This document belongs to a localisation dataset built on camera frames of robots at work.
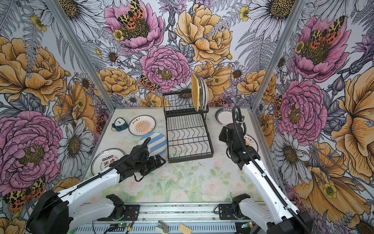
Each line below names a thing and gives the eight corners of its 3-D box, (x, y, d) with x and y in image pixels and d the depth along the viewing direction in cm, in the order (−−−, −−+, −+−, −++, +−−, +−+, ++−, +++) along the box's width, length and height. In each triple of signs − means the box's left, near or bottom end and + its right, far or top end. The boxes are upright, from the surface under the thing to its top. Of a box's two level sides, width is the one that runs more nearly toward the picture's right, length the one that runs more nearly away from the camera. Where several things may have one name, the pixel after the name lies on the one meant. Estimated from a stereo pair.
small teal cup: (113, 131, 108) (110, 128, 105) (117, 120, 115) (115, 117, 112) (125, 131, 108) (123, 128, 105) (129, 121, 115) (127, 117, 112)
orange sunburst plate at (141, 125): (126, 136, 107) (125, 134, 105) (133, 116, 119) (132, 114, 117) (153, 136, 107) (153, 134, 105) (157, 116, 119) (157, 114, 117)
